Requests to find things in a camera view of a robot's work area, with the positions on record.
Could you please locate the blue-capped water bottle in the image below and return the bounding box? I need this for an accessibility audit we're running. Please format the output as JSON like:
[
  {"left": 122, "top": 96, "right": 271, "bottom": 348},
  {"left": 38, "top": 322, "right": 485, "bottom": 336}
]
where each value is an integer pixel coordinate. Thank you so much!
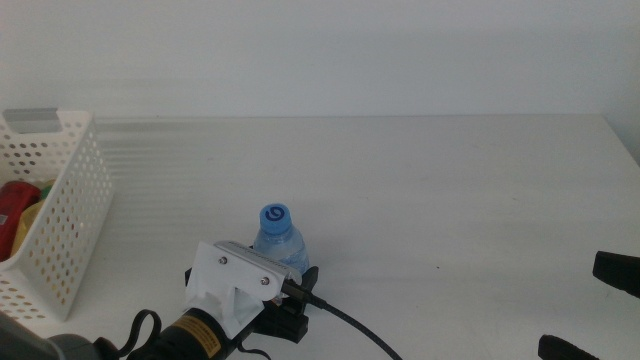
[{"left": 252, "top": 202, "right": 310, "bottom": 282}]

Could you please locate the yellow juice bottle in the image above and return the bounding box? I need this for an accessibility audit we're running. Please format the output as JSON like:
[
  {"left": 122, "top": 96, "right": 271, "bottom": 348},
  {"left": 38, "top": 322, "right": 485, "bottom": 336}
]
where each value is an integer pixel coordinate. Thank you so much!
[{"left": 9, "top": 179, "right": 57, "bottom": 257}]

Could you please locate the red soda can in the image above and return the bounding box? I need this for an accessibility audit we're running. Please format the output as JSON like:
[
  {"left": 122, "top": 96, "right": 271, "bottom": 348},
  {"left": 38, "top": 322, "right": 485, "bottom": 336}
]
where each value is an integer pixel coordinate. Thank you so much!
[{"left": 0, "top": 180, "right": 43, "bottom": 263}]

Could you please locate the white perforated plastic basket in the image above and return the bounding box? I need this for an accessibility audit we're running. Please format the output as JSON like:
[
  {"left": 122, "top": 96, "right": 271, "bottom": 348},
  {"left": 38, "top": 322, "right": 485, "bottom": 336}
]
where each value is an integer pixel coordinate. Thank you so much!
[{"left": 0, "top": 108, "right": 114, "bottom": 322}]

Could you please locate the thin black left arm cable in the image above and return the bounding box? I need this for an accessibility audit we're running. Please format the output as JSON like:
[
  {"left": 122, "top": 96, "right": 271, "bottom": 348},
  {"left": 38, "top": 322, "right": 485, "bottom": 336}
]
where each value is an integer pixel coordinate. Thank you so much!
[{"left": 117, "top": 308, "right": 164, "bottom": 359}]

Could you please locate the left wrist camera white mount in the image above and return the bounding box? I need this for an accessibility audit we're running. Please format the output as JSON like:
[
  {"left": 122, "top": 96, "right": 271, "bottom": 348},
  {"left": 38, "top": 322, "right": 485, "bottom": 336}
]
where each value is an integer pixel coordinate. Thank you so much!
[{"left": 183, "top": 240, "right": 304, "bottom": 342}]

